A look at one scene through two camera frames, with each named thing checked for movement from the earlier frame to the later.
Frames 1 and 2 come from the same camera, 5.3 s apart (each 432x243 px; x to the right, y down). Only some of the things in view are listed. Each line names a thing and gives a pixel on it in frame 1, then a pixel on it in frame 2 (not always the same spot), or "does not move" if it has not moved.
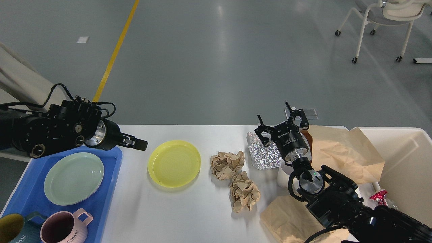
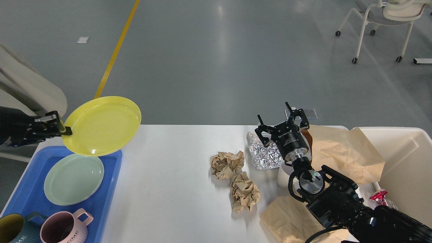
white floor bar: x=417 y=60 does not move
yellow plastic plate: x=173 y=163 to x=102 y=126
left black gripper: x=108 y=136 to x=25 y=129
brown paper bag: x=287 y=219 does not move
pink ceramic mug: x=63 y=226 does not move
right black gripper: x=289 y=138 does not move
